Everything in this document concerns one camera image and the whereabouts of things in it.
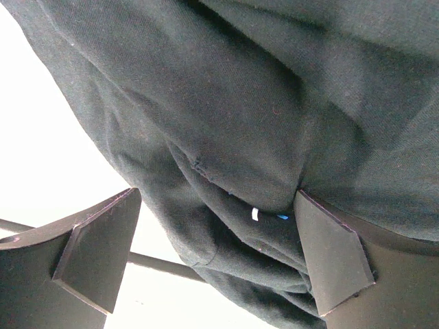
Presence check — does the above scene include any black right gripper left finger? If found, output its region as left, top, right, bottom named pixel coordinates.
left=1, top=188, right=141, bottom=329

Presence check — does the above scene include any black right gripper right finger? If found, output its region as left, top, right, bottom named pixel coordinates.
left=294, top=191, right=438, bottom=329

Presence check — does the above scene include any black t shirt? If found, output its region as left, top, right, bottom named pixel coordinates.
left=3, top=1, right=438, bottom=328

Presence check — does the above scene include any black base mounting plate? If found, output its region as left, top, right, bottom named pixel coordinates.
left=1, top=219, right=206, bottom=283

